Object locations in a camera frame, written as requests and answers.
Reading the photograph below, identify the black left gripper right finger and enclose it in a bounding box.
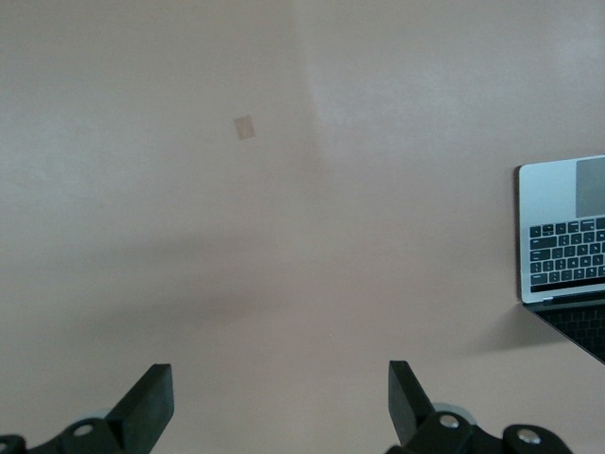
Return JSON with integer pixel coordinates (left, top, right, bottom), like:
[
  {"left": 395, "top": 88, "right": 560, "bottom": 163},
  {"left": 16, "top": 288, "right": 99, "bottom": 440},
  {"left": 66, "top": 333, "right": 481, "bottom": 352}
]
[{"left": 387, "top": 360, "right": 578, "bottom": 454}]

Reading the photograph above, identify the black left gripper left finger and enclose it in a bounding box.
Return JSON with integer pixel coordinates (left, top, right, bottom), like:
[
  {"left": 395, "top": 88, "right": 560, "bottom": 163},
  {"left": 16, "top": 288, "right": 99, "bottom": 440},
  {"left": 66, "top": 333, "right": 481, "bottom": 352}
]
[{"left": 0, "top": 363, "right": 175, "bottom": 454}]

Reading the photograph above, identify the silver grey laptop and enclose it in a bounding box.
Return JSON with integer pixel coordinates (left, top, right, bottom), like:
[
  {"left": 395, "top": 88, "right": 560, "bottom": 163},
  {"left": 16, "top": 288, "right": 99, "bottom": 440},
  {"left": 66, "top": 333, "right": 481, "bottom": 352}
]
[{"left": 513, "top": 154, "right": 605, "bottom": 365}]

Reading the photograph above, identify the small brown tape patch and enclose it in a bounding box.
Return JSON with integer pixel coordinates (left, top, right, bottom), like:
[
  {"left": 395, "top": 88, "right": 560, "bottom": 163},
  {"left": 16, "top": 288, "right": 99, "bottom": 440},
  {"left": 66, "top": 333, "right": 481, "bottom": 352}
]
[{"left": 233, "top": 114, "right": 258, "bottom": 142}]

